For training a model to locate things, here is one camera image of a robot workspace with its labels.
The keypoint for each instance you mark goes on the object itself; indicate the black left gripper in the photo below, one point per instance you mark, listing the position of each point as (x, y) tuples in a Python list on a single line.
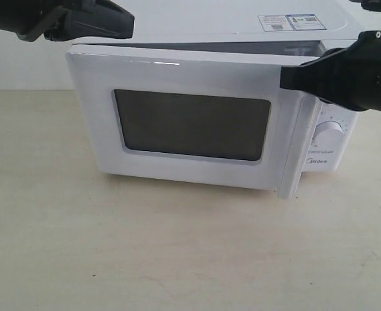
[(79, 19)]

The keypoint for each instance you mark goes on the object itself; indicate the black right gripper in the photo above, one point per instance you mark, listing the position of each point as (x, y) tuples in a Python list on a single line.
[(326, 79)]

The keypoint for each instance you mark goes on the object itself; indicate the white microwave door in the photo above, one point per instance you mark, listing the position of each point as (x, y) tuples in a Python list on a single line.
[(200, 117)]

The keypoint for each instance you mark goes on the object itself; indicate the white Midea microwave oven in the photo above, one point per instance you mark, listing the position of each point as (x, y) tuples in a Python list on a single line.
[(234, 27)]

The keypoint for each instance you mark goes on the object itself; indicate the white lower timer knob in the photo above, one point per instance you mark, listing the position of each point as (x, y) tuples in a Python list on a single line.
[(328, 135)]

